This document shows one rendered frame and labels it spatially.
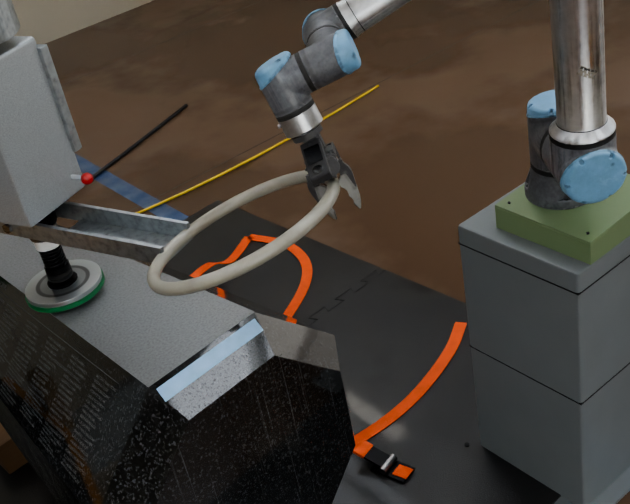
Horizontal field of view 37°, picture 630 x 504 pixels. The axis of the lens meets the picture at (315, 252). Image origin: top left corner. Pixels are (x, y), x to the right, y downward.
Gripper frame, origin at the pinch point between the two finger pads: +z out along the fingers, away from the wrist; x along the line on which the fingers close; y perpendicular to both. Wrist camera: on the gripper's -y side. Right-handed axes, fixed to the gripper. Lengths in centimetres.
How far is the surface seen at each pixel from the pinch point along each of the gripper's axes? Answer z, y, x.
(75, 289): -1, 31, 80
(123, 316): 9, 23, 69
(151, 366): 15, 0, 60
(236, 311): 18.5, 17.4, 40.0
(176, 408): 24, -9, 56
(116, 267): 3, 47, 74
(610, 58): 101, 338, -123
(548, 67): 90, 340, -90
